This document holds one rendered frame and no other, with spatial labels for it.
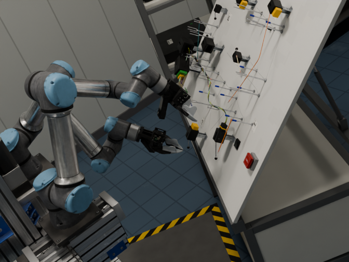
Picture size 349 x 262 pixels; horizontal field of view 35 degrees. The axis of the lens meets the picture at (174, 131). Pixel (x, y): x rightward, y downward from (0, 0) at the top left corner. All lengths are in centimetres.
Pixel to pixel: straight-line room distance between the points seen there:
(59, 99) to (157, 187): 233
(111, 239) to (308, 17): 123
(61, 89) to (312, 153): 132
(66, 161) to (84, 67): 283
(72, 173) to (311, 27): 105
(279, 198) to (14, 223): 116
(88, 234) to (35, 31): 256
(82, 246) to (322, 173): 112
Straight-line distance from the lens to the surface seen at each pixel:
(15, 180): 243
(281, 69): 228
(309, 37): 216
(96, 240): 239
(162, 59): 328
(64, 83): 197
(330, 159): 268
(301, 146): 279
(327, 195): 250
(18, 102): 469
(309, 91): 281
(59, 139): 203
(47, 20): 463
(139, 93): 224
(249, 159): 228
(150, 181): 427
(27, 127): 268
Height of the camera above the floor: 252
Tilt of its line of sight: 32 degrees down
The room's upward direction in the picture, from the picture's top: 23 degrees counter-clockwise
